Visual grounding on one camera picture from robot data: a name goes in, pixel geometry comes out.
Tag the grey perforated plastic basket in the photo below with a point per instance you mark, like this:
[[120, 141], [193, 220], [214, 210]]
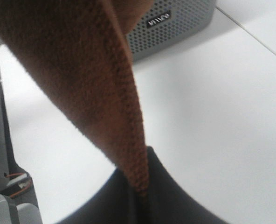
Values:
[[167, 23]]

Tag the brown towel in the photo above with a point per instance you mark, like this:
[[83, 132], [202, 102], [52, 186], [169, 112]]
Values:
[[76, 51]]

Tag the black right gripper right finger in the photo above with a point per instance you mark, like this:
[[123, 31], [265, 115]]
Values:
[[168, 203]]

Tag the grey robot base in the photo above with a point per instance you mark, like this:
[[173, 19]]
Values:
[[18, 204]]

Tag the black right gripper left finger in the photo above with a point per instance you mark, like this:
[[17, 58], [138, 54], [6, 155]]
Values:
[[114, 203]]

